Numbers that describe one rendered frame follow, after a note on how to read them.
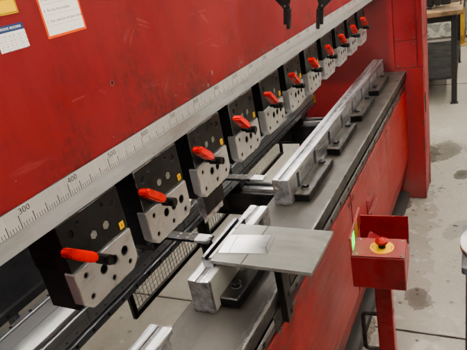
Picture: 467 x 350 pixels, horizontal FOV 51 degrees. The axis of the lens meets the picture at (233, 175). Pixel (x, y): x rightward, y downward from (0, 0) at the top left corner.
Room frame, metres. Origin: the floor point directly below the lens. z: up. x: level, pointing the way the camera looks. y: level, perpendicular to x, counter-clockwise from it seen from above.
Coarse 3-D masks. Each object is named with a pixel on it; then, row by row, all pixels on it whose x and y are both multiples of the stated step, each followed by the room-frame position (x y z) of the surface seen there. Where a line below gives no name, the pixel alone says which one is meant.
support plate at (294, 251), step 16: (240, 224) 1.20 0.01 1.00; (288, 240) 1.07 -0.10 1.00; (304, 240) 1.05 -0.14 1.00; (320, 240) 1.04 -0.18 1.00; (224, 256) 1.05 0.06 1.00; (240, 256) 1.04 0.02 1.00; (256, 256) 1.02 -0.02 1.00; (272, 256) 1.01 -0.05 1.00; (288, 256) 1.00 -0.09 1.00; (304, 256) 0.98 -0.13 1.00; (320, 256) 0.97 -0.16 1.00; (288, 272) 0.94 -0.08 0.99; (304, 272) 0.92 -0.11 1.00
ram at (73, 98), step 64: (128, 0) 0.96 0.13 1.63; (192, 0) 1.15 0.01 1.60; (256, 0) 1.44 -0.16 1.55; (0, 64) 0.69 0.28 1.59; (64, 64) 0.79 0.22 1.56; (128, 64) 0.92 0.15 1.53; (192, 64) 1.10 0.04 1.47; (0, 128) 0.66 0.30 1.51; (64, 128) 0.75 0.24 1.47; (128, 128) 0.87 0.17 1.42; (0, 192) 0.63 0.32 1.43; (0, 256) 0.60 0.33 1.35
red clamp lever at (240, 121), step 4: (236, 116) 1.17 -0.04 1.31; (240, 116) 1.17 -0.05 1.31; (236, 120) 1.17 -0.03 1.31; (240, 120) 1.16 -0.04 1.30; (244, 120) 1.18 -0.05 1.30; (240, 124) 1.18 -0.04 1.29; (244, 124) 1.18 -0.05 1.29; (248, 124) 1.19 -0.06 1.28; (244, 128) 1.23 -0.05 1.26; (248, 128) 1.21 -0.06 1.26; (252, 128) 1.21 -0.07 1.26; (256, 128) 1.22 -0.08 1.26; (248, 132) 1.22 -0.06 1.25; (252, 132) 1.22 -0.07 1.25
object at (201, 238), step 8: (176, 232) 1.22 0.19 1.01; (184, 232) 1.21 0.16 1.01; (176, 240) 1.18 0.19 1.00; (184, 240) 1.17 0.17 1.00; (192, 240) 1.16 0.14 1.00; (200, 240) 1.14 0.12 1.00; (208, 240) 1.14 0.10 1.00; (136, 248) 1.20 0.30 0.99; (144, 248) 1.19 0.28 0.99; (152, 248) 1.17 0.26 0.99
